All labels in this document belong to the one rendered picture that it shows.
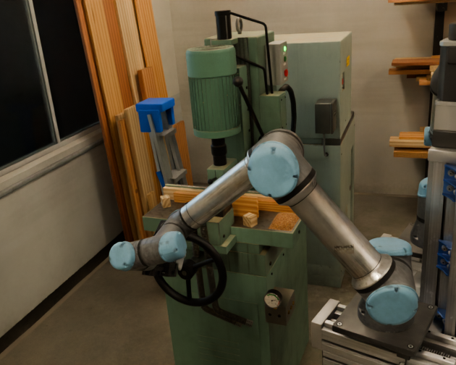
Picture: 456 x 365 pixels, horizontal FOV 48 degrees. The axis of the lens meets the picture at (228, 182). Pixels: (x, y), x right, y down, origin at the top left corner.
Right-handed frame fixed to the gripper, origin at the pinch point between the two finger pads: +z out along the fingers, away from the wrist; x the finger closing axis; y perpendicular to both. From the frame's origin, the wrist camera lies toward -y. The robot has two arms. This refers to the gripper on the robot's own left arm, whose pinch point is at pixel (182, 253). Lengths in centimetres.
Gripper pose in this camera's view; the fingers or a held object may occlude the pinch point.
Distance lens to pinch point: 167.9
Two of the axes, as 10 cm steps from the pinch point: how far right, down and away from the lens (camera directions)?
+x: 9.2, 0.5, -3.9
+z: 3.8, 1.6, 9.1
